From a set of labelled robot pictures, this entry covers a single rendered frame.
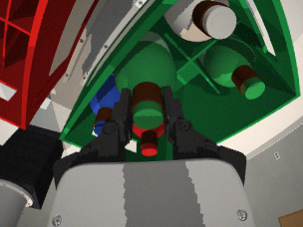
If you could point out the green plastic crate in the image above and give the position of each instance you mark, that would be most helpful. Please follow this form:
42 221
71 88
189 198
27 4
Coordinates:
216 111

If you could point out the red plastic crate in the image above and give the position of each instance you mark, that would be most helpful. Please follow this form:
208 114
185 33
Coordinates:
52 36

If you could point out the white bottle with grey label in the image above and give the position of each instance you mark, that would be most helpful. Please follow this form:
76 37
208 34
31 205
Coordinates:
213 18

